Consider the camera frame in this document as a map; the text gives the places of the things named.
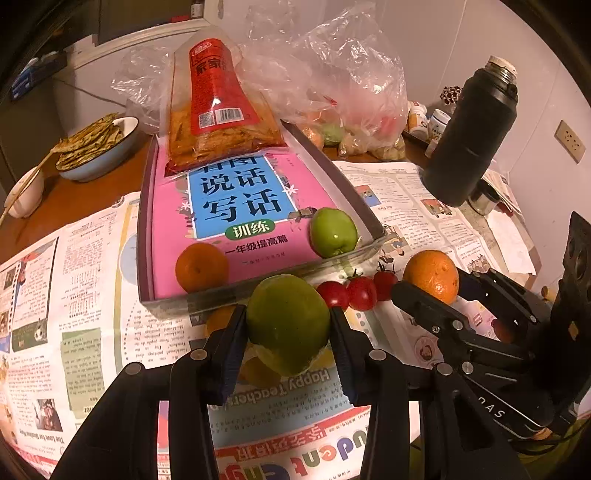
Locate clear rectangular tray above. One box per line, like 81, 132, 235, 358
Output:
136, 123, 392, 312

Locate wooden chopsticks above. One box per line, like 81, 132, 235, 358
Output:
0, 148, 56, 223

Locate white medicine bottle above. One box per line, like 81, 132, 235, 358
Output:
425, 109, 451, 158

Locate pink Chinese workbook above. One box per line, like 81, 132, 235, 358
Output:
138, 147, 335, 300

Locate blue bowl of flatbread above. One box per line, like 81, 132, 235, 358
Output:
52, 113, 139, 183

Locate large orange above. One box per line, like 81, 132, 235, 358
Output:
403, 250, 460, 305

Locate wall power outlet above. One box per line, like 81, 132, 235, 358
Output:
554, 120, 586, 164

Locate small white bowl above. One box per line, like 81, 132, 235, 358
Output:
9, 168, 44, 219

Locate red labelled dried food bag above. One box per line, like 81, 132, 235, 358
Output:
164, 26, 286, 176

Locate clear plastic bag of produce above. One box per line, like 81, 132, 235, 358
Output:
238, 1, 408, 161

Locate large green round fruit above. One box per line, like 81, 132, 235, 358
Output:
246, 274, 331, 377

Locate red cherry tomato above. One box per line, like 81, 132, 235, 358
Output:
373, 263, 398, 301
346, 273, 378, 311
317, 281, 349, 310

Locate small clear plastic bag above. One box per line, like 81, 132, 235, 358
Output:
111, 46, 172, 134

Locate orange tangerine in tray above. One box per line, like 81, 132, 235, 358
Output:
175, 242, 229, 293

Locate black thermos flask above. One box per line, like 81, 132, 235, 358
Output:
421, 56, 518, 207

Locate steel cup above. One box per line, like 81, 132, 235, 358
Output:
468, 179, 501, 216

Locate small green apple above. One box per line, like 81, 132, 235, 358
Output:
308, 207, 359, 258

